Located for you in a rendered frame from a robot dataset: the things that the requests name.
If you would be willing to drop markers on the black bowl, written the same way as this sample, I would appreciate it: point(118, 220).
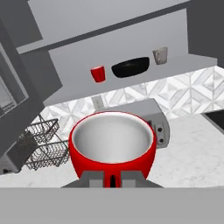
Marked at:
point(130, 67)

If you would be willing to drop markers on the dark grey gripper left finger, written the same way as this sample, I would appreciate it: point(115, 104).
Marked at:
point(92, 178)

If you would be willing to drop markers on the red bowl with white inside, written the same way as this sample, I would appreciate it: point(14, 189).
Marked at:
point(112, 139)

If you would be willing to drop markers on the red cup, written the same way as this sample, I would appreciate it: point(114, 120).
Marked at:
point(98, 73)

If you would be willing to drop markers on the grey toaster oven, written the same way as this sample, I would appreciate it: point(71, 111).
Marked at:
point(154, 116)

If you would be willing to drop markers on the grey mug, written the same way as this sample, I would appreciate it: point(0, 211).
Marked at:
point(160, 55)

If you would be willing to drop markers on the white wall socket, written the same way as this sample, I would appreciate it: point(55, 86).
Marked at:
point(97, 101)

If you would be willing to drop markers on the grey open wall cabinet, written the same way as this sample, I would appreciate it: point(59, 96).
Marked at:
point(110, 43)

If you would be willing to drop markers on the grey cabinet door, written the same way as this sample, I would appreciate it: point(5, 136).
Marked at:
point(206, 27)
point(17, 96)

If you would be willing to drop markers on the black hob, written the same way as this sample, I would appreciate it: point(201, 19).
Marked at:
point(214, 119)

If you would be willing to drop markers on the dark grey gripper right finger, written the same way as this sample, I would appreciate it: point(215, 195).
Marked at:
point(132, 178)

